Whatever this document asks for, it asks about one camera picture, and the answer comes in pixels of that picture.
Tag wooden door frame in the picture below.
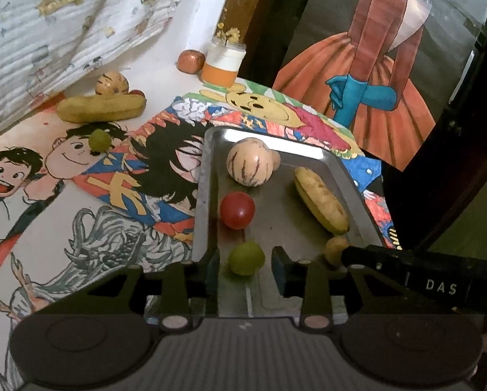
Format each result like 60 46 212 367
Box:
217 0 273 45

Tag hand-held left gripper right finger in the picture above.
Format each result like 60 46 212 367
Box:
271 245 445 330

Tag red apple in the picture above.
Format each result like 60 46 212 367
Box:
177 49 206 75

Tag striped yellow melon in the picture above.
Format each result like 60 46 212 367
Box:
226 138 274 188
96 70 129 98

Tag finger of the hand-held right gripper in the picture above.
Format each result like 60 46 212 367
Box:
340 244 410 291

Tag yellow banana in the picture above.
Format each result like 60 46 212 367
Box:
293 166 351 236
56 92 147 123

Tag orange and white jar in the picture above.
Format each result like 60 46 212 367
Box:
200 38 247 89

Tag yellow dried flowers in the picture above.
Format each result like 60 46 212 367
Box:
216 0 243 45

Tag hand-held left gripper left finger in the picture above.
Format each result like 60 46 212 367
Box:
32 248 221 330

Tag metal tray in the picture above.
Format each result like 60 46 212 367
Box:
192 125 391 318

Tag small brown fruit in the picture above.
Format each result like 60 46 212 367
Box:
324 236 350 267

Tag green grape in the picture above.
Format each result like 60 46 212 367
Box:
228 241 265 276
88 129 111 151

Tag cartoon boys drawing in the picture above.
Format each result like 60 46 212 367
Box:
0 90 155 286

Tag white-haired character drawing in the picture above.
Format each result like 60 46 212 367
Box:
0 206 203 391

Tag wall poster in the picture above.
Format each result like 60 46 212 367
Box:
272 0 487 172

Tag printed blanket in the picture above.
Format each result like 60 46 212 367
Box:
0 0 199 143

